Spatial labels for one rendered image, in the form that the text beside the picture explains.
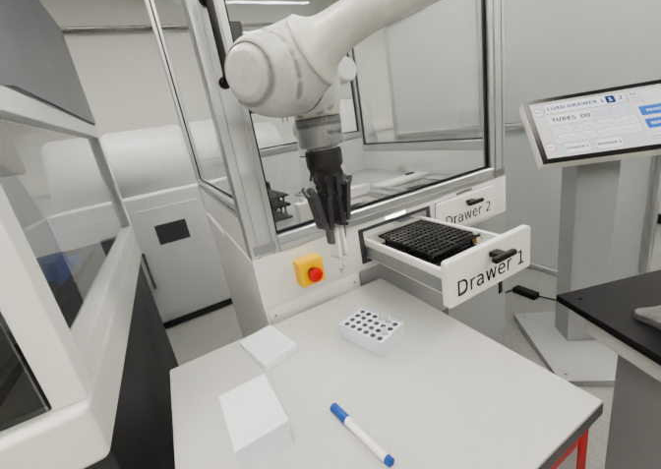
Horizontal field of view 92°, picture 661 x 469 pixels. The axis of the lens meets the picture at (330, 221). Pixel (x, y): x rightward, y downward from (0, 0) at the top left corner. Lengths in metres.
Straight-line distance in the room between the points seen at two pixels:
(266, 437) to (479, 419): 0.34
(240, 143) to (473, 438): 0.72
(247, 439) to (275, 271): 0.42
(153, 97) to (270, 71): 3.66
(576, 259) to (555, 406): 1.21
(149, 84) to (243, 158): 3.33
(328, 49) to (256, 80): 0.11
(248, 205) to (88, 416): 0.48
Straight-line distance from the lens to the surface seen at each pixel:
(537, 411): 0.67
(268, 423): 0.60
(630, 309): 0.93
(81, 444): 0.70
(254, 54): 0.43
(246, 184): 0.80
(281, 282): 0.89
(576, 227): 1.77
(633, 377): 0.95
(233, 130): 0.80
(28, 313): 0.61
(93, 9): 4.26
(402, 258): 0.85
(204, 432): 0.72
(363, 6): 0.48
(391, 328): 0.76
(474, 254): 0.77
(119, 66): 4.12
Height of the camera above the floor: 1.24
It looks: 17 degrees down
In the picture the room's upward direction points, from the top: 10 degrees counter-clockwise
